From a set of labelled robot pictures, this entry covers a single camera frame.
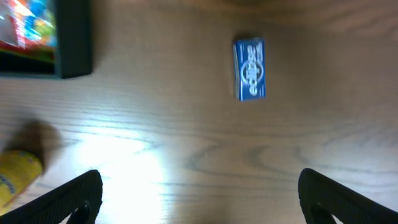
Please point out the yellow round gum container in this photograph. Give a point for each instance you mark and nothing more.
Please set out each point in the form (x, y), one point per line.
(18, 170)

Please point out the Haribo gummy candy bag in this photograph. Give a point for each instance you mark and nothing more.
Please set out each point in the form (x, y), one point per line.
(28, 29)

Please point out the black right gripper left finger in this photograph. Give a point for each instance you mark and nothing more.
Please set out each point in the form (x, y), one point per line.
(77, 201)

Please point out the blue Eclipse mint pack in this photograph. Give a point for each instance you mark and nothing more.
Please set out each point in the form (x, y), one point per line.
(249, 59)

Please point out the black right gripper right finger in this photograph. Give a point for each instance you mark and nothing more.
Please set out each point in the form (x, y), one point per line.
(322, 200)

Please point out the dark green open box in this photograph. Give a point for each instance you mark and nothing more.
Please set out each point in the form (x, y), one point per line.
(74, 50)

